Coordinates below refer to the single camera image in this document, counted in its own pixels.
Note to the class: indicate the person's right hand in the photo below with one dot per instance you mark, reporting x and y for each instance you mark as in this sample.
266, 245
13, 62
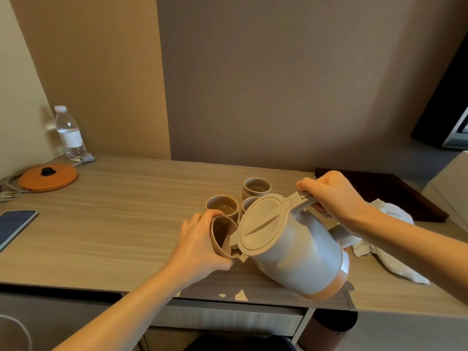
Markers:
338, 197

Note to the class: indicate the person's left hand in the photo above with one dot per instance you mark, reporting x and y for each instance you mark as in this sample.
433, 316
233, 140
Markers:
192, 252

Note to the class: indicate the person's left middle finger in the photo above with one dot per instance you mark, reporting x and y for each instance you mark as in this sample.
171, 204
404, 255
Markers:
191, 222

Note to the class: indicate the person's right fingers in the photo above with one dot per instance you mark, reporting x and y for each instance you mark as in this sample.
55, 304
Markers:
304, 185

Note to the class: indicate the person's left thumb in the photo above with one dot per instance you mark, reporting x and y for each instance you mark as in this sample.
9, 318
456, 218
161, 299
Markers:
221, 264

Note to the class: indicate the beige ceramic cup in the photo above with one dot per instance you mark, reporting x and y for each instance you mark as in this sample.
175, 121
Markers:
221, 233
256, 188
248, 204
222, 205

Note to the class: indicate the white kettle with beige lid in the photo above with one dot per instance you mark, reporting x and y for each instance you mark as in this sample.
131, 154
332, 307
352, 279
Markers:
292, 252

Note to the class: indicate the person's left forearm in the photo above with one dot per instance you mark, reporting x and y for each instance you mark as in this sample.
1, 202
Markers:
120, 314

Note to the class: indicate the person's right forearm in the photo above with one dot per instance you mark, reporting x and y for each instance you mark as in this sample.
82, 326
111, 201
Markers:
409, 248

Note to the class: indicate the grey desk drawer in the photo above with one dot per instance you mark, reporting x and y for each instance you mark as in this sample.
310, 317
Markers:
234, 318

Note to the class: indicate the black chair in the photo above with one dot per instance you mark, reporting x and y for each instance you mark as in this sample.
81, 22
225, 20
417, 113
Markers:
237, 343

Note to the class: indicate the dark wooden tray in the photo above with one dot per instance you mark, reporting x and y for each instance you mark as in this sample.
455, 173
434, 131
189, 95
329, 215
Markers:
395, 190

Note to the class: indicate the white crumpled cloth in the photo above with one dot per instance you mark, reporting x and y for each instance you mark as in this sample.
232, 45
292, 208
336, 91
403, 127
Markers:
395, 259

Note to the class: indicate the brown waste bin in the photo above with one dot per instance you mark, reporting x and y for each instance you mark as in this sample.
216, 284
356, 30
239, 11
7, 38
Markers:
325, 332

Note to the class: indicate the clear plastic water bottle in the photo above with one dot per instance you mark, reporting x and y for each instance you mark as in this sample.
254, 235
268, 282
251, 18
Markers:
71, 135

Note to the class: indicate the orange round kettle base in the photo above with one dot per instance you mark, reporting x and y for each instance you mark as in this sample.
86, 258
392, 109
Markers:
47, 178

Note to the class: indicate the black television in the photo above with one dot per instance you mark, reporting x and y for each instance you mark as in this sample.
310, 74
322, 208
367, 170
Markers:
442, 105

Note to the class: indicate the dark smartphone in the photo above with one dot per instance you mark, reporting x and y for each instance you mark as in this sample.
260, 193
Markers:
14, 224

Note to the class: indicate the metal fork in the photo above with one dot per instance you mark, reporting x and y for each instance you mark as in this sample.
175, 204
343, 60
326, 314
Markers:
9, 194

